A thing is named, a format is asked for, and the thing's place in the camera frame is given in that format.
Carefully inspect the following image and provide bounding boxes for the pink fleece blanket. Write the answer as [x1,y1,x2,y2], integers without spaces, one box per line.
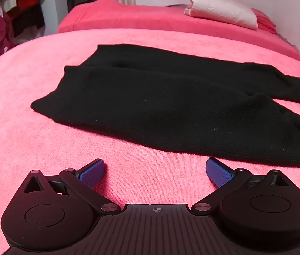
[0,29,300,255]

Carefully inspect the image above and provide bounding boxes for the folded red cloth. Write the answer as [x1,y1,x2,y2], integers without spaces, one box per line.
[251,8,277,34]

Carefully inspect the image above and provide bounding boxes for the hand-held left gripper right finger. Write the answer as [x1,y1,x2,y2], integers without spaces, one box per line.
[191,157,296,215]

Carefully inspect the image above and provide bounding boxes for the pale pink pillow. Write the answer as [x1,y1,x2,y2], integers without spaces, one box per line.
[184,0,259,30]

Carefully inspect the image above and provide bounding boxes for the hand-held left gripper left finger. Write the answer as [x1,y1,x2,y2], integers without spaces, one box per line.
[20,159,120,215]

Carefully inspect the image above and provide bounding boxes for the hanging black garment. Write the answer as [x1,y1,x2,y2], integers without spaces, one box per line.
[12,4,45,38]

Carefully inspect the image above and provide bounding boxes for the black pants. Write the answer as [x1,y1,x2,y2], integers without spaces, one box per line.
[30,44,300,169]

